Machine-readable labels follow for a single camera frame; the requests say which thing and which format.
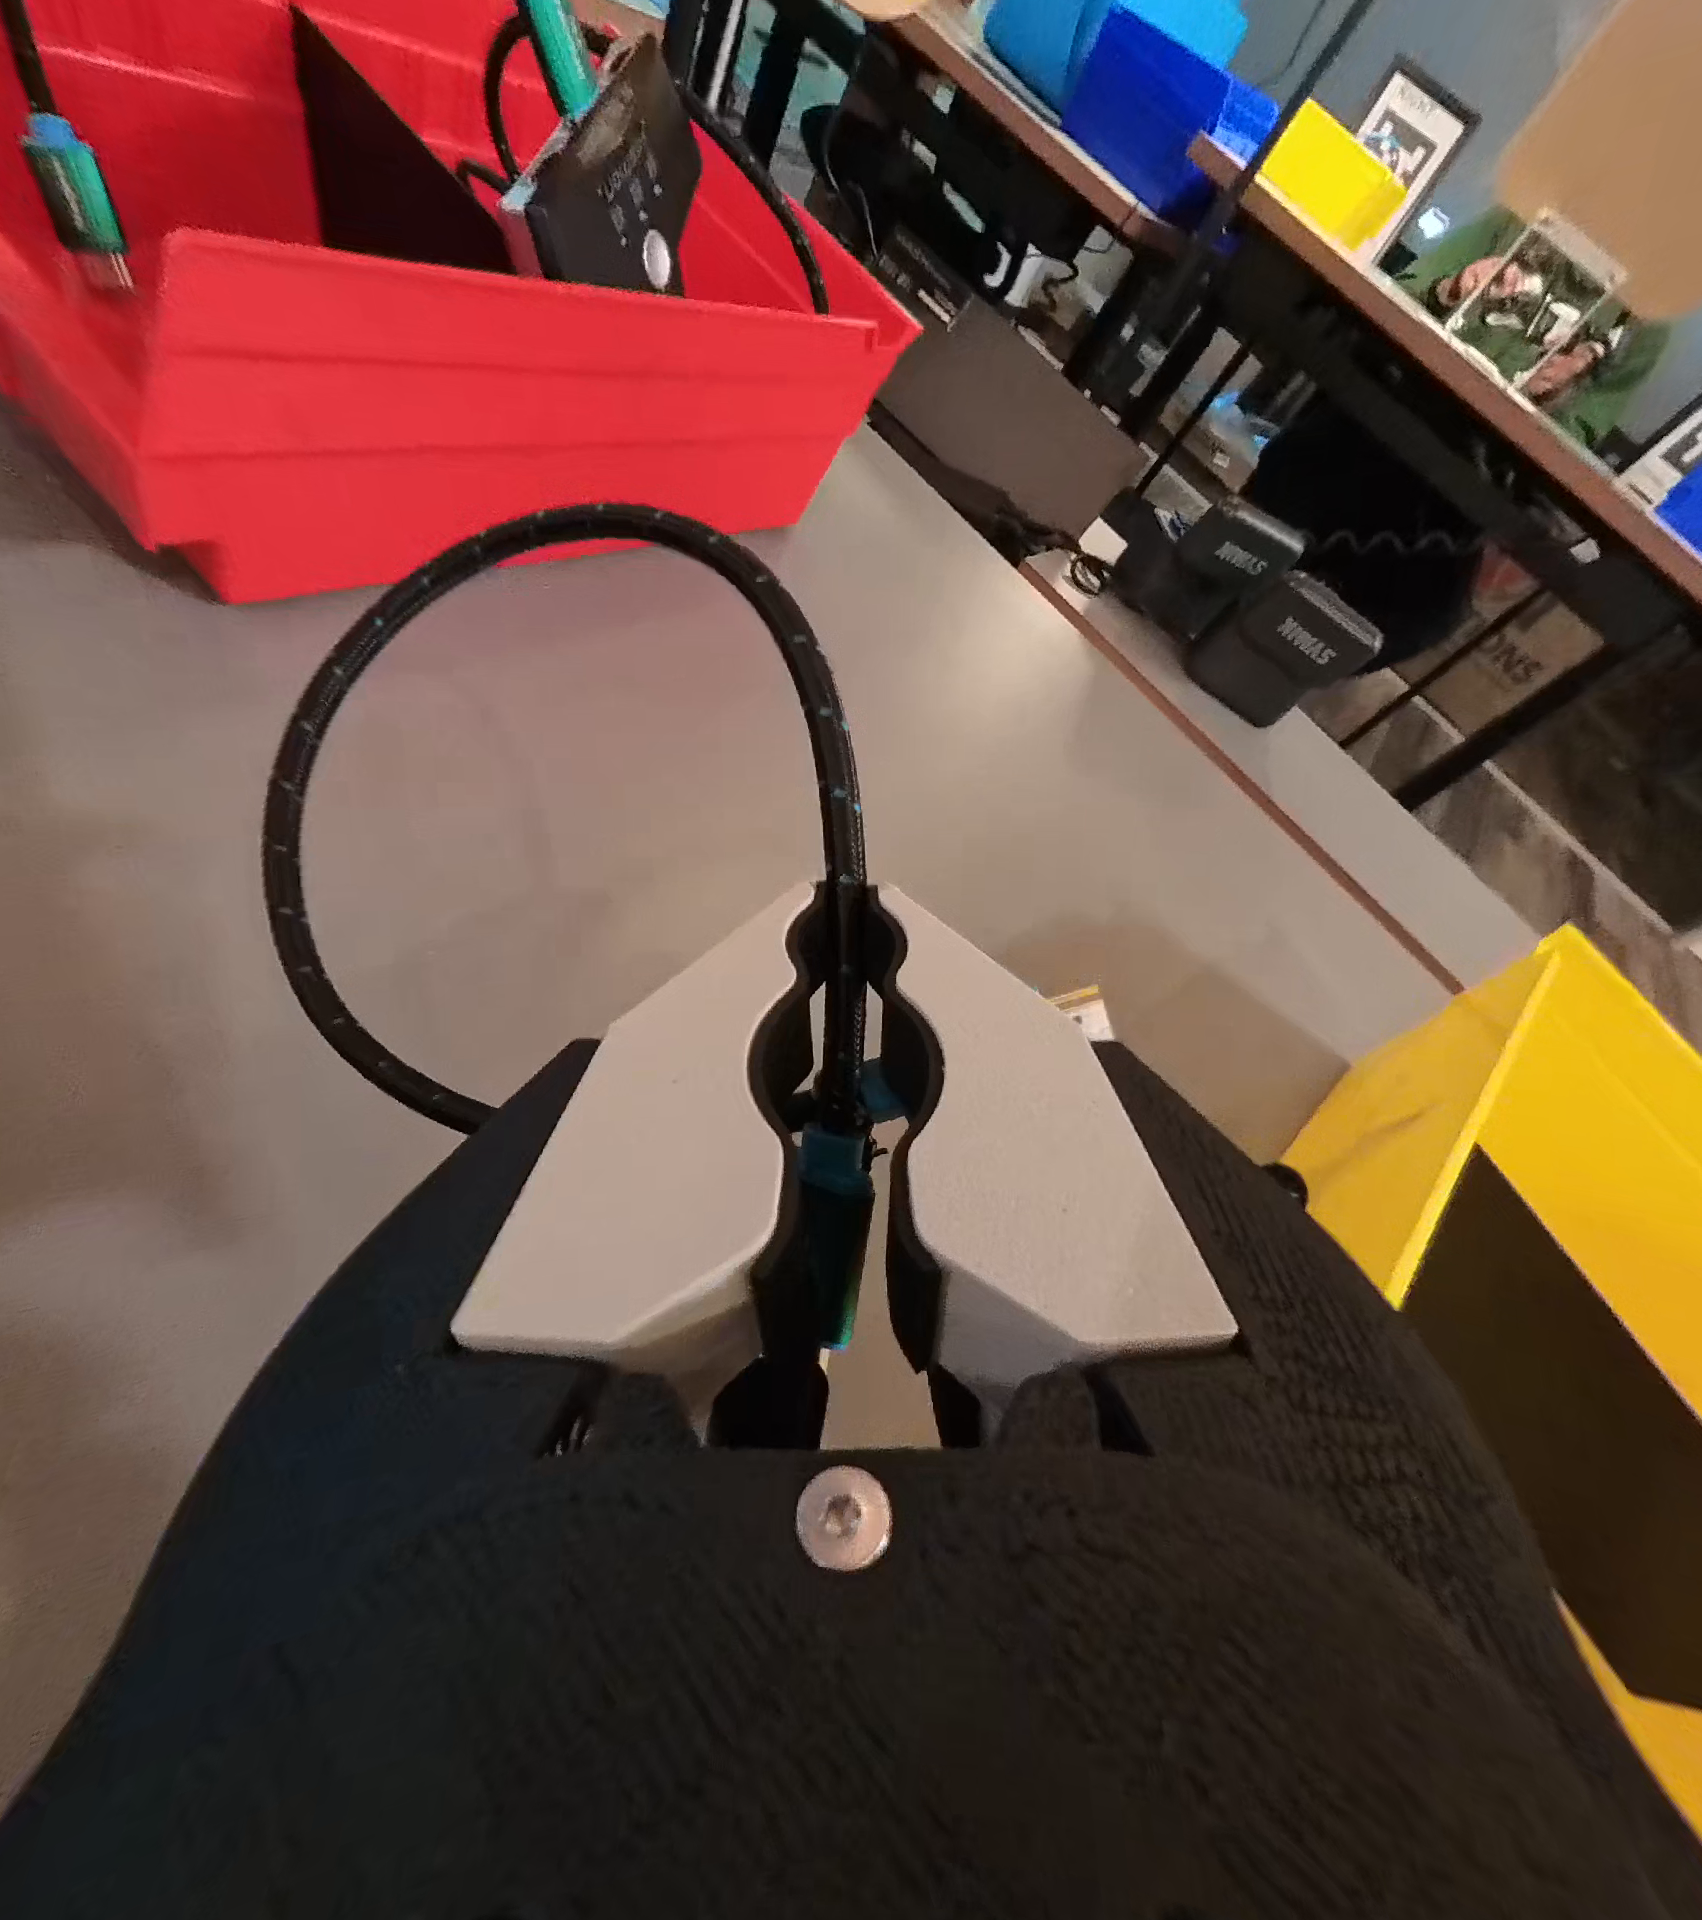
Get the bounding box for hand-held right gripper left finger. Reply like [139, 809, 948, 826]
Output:
[449, 883, 830, 1412]

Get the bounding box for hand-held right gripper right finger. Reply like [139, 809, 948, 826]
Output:
[869, 883, 1245, 1428]

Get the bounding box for black HDMI cable green plug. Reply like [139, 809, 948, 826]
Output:
[0, 0, 137, 294]
[263, 502, 890, 1360]

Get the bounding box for yellow bin with black divider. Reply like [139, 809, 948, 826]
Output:
[1278, 923, 1702, 1920]

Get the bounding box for red plastic bin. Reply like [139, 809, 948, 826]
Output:
[0, 0, 928, 607]

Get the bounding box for black USB hub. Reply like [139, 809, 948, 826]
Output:
[482, 0, 836, 318]
[498, 30, 707, 300]

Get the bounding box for black divider panel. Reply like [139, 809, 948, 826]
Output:
[1399, 1147, 1702, 1742]
[288, 7, 525, 281]

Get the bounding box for black office chair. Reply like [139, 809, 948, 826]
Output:
[1241, 391, 1490, 662]

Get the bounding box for brown-edged table black legs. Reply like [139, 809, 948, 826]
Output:
[1060, 133, 1702, 813]
[671, 0, 1198, 393]

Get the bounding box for yellow plastic bin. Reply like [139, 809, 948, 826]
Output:
[1256, 97, 1413, 255]

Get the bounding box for dark blue plastic bin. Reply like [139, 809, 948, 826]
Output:
[1060, 0, 1280, 221]

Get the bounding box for light blue caddy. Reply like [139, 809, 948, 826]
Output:
[978, 0, 1138, 115]

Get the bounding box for wooden board on clear stand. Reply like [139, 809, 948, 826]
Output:
[1497, 0, 1702, 325]

